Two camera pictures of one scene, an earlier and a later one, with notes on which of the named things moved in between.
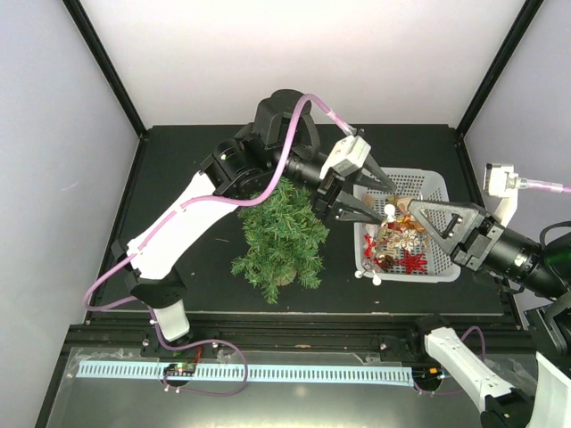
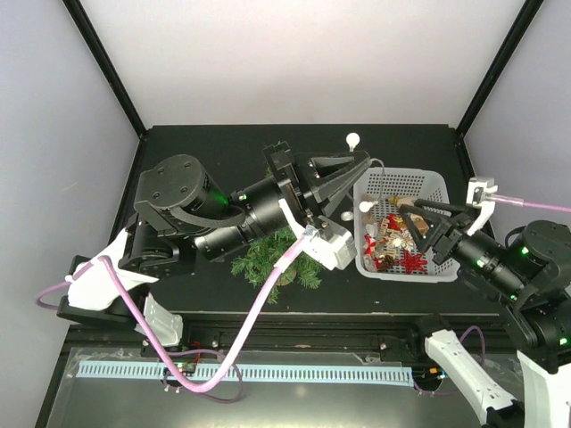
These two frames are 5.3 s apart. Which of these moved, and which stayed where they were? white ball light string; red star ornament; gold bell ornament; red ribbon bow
Moved: white ball light string
Stayed: gold bell ornament; red star ornament; red ribbon bow
